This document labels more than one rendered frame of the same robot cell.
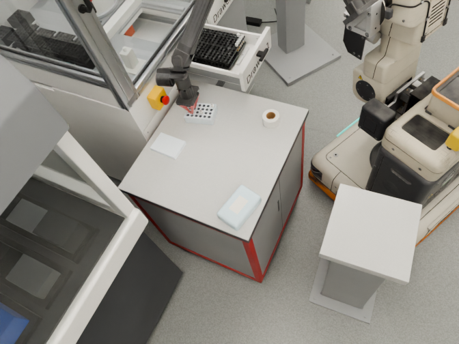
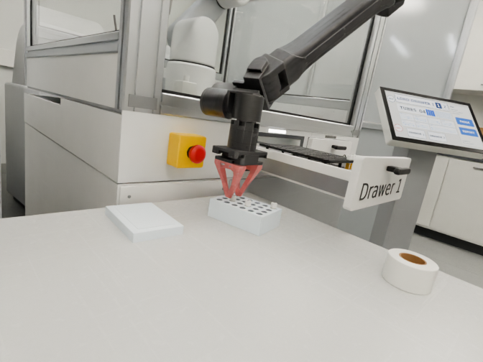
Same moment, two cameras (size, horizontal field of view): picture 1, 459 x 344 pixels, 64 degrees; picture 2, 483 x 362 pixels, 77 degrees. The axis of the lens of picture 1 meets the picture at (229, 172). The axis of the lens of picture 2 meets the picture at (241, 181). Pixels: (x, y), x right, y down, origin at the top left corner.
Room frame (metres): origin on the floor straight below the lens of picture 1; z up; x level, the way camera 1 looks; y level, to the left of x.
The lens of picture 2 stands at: (0.48, 0.02, 0.98)
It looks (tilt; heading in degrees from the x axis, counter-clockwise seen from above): 13 degrees down; 4
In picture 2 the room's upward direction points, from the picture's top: 9 degrees clockwise
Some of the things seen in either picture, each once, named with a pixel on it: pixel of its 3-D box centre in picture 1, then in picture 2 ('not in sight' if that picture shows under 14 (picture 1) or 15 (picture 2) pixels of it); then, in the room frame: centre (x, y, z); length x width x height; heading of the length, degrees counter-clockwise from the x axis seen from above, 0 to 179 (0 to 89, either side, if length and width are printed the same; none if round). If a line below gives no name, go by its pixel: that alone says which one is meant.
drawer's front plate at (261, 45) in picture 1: (255, 59); (381, 180); (1.19, -0.25, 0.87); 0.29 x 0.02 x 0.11; 140
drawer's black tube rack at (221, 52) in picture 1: (214, 50); (307, 163); (1.32, -0.09, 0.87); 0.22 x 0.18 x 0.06; 50
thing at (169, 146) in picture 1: (168, 145); (143, 219); (0.96, 0.21, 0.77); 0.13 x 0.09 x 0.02; 47
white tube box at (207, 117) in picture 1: (201, 113); (244, 212); (1.07, 0.04, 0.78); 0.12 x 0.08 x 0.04; 63
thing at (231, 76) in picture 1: (213, 50); (305, 164); (1.32, -0.09, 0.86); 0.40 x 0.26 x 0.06; 50
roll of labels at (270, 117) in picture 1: (270, 118); (409, 270); (0.93, -0.23, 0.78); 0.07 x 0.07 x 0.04
